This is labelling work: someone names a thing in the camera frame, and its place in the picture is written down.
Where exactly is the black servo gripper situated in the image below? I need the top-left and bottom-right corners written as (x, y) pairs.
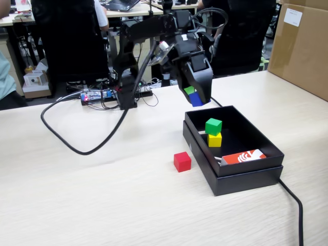
top-left (168, 35), bottom-right (214, 105)

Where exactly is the blue wooden cube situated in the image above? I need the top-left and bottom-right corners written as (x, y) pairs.
top-left (189, 91), bottom-right (211, 107)

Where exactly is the green wooden cube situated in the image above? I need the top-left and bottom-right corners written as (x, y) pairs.
top-left (204, 117), bottom-right (223, 136)

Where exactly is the yellow wooden cube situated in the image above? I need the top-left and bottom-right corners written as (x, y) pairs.
top-left (207, 132), bottom-right (222, 148)

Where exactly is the red wooden cube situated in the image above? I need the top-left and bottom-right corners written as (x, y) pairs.
top-left (173, 151), bottom-right (192, 173)

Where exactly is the bare forearm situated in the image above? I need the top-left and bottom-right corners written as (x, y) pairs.
top-left (0, 0), bottom-right (11, 19)

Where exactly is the large brown cardboard box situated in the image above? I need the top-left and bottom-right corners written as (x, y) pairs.
top-left (267, 0), bottom-right (328, 102)

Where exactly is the black cardboard box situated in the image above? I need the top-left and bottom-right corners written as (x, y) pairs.
top-left (182, 105), bottom-right (285, 197)

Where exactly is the small open cardboard box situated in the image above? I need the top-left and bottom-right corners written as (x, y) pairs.
top-left (22, 70), bottom-right (51, 99)

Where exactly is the black segmented pole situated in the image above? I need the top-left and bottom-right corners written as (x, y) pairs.
top-left (160, 0), bottom-right (174, 87)

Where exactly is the black power strip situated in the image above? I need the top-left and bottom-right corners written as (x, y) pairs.
top-left (135, 86), bottom-right (154, 97)

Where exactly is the black office chair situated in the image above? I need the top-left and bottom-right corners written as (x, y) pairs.
top-left (196, 0), bottom-right (277, 79)
top-left (30, 0), bottom-right (110, 85)

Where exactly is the green black foam mat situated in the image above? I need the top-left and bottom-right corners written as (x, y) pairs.
top-left (258, 56), bottom-right (270, 72)

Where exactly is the person in dark clothes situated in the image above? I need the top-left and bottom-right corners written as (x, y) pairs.
top-left (198, 0), bottom-right (228, 47)

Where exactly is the beige office desk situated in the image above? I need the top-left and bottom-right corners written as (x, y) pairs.
top-left (0, 1), bottom-right (165, 28)
top-left (151, 1), bottom-right (199, 11)

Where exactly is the orange white printed card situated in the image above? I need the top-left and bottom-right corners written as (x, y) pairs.
top-left (221, 149), bottom-right (267, 166)

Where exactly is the beige drawer cabinet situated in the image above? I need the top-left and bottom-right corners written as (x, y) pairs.
top-left (0, 38), bottom-right (25, 97)
top-left (108, 30), bottom-right (152, 84)

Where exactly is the blue controller board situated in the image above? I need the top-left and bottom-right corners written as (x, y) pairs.
top-left (80, 86), bottom-right (115, 106)

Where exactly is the black laptop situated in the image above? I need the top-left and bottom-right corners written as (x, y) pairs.
top-left (99, 0), bottom-right (141, 12)

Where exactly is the person in white shirt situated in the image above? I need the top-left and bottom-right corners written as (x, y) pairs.
top-left (93, 0), bottom-right (110, 31)

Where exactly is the white shipping label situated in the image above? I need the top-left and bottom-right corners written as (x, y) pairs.
top-left (283, 8), bottom-right (303, 27)

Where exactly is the person in teal shirt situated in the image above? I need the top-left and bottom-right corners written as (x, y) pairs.
top-left (0, 50), bottom-right (28, 108)

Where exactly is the bare-board wrist camera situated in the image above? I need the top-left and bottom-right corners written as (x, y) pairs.
top-left (150, 40), bottom-right (176, 65)

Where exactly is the thin white cable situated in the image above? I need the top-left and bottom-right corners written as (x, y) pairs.
top-left (199, 130), bottom-right (224, 166)

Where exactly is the thick black camera cable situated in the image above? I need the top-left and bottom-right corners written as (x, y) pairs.
top-left (40, 43), bottom-right (158, 156)

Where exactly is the black power cable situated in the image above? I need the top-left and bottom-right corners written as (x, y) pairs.
top-left (210, 96), bottom-right (304, 246)

